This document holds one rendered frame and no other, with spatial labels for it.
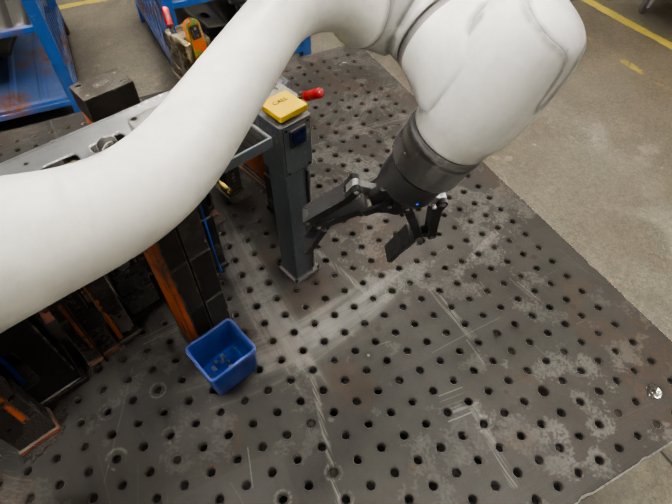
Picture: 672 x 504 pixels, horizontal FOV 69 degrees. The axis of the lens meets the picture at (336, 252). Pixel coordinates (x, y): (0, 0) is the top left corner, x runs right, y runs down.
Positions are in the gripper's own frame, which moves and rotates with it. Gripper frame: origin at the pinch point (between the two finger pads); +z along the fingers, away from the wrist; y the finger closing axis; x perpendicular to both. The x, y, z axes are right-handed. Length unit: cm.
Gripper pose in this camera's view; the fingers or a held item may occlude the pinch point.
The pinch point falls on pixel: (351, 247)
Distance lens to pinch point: 72.6
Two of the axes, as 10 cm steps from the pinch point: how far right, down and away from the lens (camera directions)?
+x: 1.1, 8.8, -4.6
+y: -9.2, -0.8, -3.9
